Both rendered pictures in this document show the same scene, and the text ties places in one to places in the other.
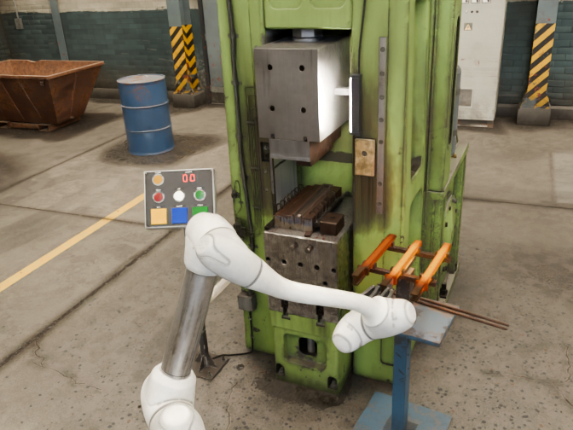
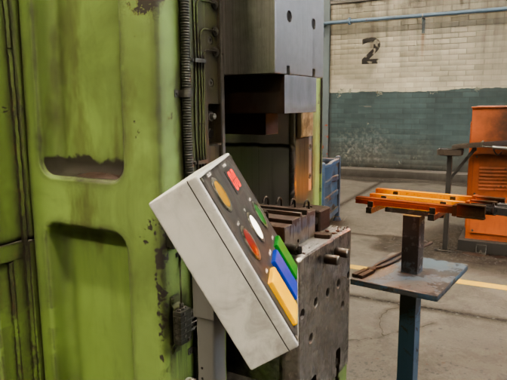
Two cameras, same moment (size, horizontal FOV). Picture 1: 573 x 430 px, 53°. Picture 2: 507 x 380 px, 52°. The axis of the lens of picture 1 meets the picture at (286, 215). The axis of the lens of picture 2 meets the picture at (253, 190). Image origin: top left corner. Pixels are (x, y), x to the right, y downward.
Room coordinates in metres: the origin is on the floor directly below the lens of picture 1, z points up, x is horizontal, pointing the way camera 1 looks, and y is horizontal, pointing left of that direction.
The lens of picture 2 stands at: (2.50, 1.38, 1.30)
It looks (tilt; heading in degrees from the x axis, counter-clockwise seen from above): 9 degrees down; 274
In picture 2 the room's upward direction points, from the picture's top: straight up
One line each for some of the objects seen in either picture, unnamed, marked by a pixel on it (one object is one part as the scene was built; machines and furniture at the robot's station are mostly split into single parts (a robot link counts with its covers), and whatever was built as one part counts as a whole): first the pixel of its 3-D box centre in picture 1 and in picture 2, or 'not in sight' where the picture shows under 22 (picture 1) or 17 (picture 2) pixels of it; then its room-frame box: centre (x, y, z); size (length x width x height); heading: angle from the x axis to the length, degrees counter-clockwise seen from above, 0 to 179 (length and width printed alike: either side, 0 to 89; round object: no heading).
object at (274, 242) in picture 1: (321, 252); (243, 299); (2.65, -0.17, 0.69); 0.56 x 0.38 x 0.45; 154
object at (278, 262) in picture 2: (179, 215); (282, 274); (2.52, 0.51, 1.01); 0.07 x 0.05 x 0.07; 89
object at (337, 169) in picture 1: (338, 111); not in sight; (2.93, -0.30, 1.37); 0.41 x 0.10 x 0.91; 64
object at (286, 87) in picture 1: (313, 86); (240, 6); (2.65, -0.16, 1.56); 0.42 x 0.39 x 0.40; 154
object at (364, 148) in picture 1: (364, 157); (305, 110); (2.46, -0.37, 1.27); 0.09 x 0.02 x 0.17; 64
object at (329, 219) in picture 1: (332, 223); (307, 216); (2.45, -0.22, 0.95); 0.12 x 0.08 x 0.06; 154
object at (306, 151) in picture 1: (307, 136); (233, 95); (2.66, -0.12, 1.32); 0.42 x 0.20 x 0.10; 154
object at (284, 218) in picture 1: (309, 205); (235, 220); (2.66, -0.12, 0.96); 0.42 x 0.20 x 0.09; 154
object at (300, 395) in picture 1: (297, 385); not in sight; (2.43, -0.01, 0.01); 0.58 x 0.39 x 0.01; 64
